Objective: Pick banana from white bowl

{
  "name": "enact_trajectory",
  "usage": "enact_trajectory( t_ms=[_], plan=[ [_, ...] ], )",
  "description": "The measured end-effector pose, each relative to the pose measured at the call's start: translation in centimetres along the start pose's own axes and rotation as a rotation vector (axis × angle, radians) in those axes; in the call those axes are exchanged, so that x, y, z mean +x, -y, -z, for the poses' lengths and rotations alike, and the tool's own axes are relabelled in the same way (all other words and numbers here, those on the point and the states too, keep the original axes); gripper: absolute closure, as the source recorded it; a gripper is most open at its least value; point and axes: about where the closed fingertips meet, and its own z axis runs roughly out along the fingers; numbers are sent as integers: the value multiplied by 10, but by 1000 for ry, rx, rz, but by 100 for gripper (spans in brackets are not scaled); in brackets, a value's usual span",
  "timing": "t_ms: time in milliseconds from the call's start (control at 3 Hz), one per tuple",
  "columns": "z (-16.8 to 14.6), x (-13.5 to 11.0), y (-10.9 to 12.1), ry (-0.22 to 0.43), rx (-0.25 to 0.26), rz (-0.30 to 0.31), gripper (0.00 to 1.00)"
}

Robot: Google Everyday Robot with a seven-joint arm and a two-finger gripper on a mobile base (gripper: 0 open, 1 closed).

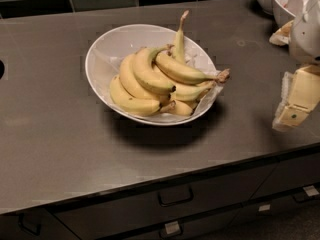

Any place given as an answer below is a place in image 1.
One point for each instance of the bottom left yellow banana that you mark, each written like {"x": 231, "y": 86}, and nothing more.
{"x": 130, "y": 104}

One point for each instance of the curved yellow banana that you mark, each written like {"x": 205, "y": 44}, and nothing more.
{"x": 146, "y": 76}

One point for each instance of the upper middle drawer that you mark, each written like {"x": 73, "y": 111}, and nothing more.
{"x": 163, "y": 201}

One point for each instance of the upright yellow banana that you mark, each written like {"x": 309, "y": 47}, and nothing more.
{"x": 177, "y": 51}

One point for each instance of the small bottom yellow banana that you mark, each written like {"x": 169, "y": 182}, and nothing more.
{"x": 177, "y": 107}

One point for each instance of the left drawer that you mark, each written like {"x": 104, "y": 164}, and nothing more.
{"x": 33, "y": 224}

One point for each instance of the drawer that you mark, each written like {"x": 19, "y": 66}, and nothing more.
{"x": 33, "y": 224}
{"x": 269, "y": 206}
{"x": 291, "y": 174}
{"x": 181, "y": 229}
{"x": 163, "y": 201}

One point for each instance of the long banana with stem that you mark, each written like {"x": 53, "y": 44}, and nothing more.
{"x": 187, "y": 74}

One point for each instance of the right lower drawer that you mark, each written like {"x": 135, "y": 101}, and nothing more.
{"x": 269, "y": 206}

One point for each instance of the large white bowl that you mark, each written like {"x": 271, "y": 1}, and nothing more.
{"x": 124, "y": 40}

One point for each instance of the lower middle drawer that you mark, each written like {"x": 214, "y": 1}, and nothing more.
{"x": 181, "y": 229}

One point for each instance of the middle left yellow banana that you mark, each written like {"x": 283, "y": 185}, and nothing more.
{"x": 132, "y": 86}

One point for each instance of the lower right yellow banana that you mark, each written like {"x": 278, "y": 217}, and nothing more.
{"x": 185, "y": 92}

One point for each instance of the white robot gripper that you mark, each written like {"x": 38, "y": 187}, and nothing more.
{"x": 306, "y": 34}

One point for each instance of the right upper drawer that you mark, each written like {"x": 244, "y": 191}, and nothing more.
{"x": 291, "y": 174}

